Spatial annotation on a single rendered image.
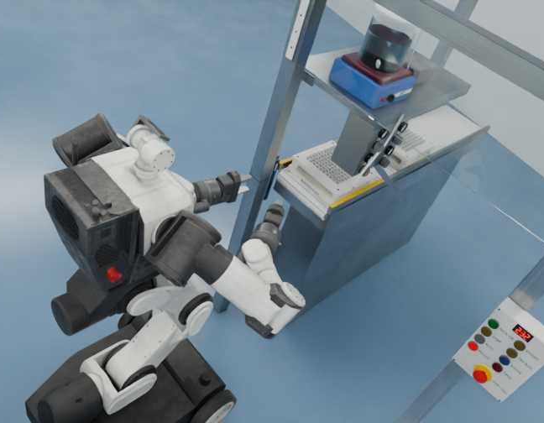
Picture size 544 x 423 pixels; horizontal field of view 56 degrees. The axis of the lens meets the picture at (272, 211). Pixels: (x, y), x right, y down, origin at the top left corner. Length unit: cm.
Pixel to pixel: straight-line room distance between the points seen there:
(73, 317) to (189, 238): 47
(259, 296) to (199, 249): 18
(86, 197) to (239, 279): 39
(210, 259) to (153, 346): 83
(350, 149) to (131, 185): 76
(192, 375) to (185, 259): 104
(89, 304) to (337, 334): 153
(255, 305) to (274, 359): 132
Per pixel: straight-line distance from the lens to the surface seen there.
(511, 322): 150
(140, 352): 196
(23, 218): 293
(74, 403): 191
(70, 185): 125
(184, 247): 115
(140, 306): 155
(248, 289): 119
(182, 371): 216
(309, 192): 194
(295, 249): 227
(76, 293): 151
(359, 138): 167
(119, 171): 129
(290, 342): 258
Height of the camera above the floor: 206
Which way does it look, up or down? 40 degrees down
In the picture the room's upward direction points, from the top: 19 degrees clockwise
